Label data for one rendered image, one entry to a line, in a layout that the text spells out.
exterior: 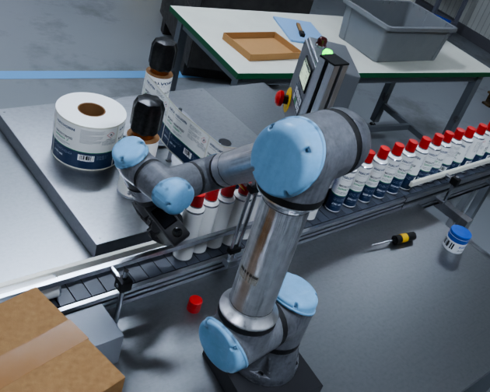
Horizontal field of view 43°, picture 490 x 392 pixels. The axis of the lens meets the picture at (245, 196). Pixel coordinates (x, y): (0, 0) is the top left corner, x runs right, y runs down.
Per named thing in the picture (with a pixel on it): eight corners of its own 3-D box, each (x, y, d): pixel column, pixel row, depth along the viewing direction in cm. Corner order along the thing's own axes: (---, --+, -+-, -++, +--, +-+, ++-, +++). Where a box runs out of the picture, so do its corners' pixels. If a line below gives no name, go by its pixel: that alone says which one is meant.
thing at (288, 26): (309, 23, 365) (310, 22, 364) (330, 47, 341) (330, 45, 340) (272, 17, 356) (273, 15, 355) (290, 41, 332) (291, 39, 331)
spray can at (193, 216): (186, 246, 163) (203, 184, 152) (195, 260, 160) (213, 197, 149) (168, 250, 161) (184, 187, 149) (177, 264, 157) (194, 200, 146)
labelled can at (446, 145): (432, 177, 231) (456, 131, 220) (432, 185, 227) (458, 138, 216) (418, 173, 231) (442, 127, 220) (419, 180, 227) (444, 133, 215)
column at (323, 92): (250, 282, 167) (334, 53, 129) (260, 293, 164) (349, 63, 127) (237, 287, 164) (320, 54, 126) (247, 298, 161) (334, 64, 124)
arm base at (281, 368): (274, 327, 149) (285, 298, 143) (308, 376, 139) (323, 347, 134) (219, 341, 141) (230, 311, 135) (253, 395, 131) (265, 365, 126)
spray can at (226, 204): (218, 237, 170) (236, 176, 159) (223, 250, 166) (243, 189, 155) (200, 237, 168) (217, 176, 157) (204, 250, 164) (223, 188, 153)
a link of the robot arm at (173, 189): (211, 176, 128) (177, 151, 133) (169, 190, 120) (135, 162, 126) (204, 208, 132) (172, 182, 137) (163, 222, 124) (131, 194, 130)
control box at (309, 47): (320, 115, 154) (346, 44, 143) (330, 152, 140) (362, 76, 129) (280, 107, 152) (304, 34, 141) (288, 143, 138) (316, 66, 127)
